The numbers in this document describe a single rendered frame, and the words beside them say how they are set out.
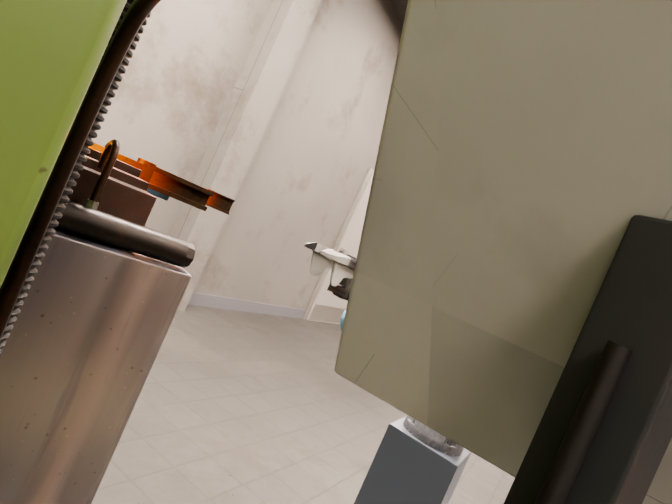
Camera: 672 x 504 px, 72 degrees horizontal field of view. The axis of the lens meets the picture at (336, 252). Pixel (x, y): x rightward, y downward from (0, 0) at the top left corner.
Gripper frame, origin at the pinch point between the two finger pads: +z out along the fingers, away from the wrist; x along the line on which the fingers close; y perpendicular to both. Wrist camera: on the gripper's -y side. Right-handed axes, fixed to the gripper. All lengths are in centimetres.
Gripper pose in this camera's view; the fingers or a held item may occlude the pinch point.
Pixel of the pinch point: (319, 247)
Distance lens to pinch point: 81.7
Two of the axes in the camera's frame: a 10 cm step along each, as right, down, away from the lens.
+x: -5.8, -2.6, 7.7
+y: -4.1, 9.1, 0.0
